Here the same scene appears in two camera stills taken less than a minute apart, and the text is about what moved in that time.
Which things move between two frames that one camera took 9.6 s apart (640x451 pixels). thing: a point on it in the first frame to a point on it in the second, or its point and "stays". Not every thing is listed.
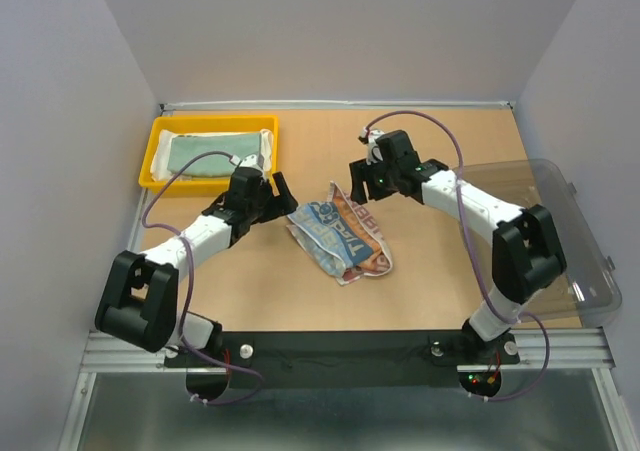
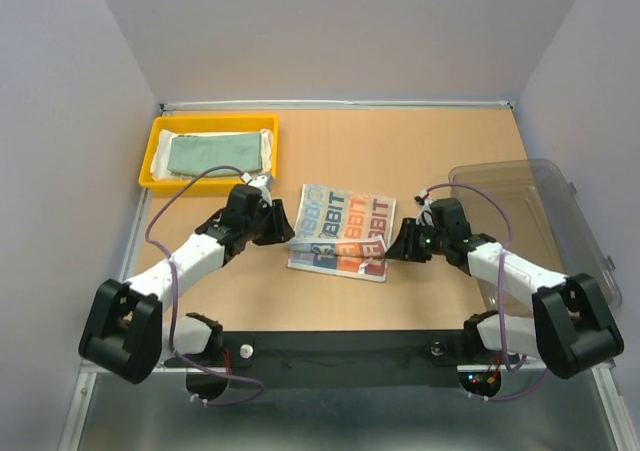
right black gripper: (359, 170) to (404, 247)
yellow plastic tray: (202, 123) stays
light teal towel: (182, 149) stays
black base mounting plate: (346, 359) stays
